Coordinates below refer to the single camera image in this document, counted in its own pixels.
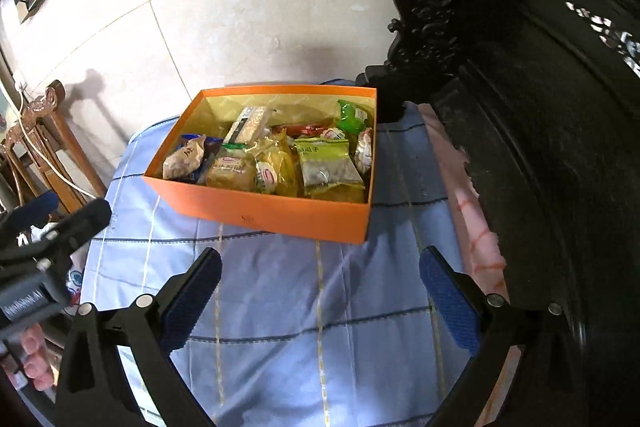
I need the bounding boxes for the person left hand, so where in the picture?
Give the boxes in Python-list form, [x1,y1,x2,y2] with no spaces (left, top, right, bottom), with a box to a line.
[21,324,54,391]

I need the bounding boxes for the dark carved wooden headboard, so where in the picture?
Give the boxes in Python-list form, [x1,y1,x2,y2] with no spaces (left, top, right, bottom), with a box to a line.
[360,0,639,426]

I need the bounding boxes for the green jelly packet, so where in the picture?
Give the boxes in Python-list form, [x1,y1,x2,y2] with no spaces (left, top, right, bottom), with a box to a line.
[335,100,374,135]

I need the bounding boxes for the clear bag round biscuits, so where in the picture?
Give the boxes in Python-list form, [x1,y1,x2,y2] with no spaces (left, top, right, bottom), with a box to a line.
[205,146,257,192]

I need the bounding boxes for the orange cardboard box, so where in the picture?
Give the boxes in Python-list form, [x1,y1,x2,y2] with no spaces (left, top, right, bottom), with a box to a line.
[143,83,378,244]

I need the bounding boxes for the brown wooden chair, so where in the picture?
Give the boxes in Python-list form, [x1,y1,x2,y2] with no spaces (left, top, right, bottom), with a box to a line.
[1,80,106,215]

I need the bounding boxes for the white pink candy packet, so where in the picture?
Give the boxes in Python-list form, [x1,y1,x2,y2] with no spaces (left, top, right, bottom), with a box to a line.
[352,128,373,176]

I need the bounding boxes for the yellow chip bag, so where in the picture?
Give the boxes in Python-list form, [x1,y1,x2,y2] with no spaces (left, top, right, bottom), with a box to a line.
[252,131,300,197]

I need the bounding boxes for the red snack packet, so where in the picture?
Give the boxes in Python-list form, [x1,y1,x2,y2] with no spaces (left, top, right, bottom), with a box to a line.
[283,122,331,139]

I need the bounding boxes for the blue cookie packet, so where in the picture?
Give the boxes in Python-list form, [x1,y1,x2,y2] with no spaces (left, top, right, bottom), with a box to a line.
[179,136,222,185]

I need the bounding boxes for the white cracker packet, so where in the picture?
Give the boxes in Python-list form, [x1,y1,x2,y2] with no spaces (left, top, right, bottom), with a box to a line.
[224,106,273,146]

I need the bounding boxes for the green seed packet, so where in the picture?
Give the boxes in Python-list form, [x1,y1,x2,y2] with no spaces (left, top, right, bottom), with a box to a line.
[294,138,366,204]

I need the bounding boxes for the blue plaid bed sheet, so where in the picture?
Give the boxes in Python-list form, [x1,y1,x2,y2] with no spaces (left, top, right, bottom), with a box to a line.
[81,104,469,426]

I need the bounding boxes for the pink blanket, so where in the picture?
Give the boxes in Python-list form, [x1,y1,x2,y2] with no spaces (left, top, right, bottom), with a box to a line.
[416,100,524,427]

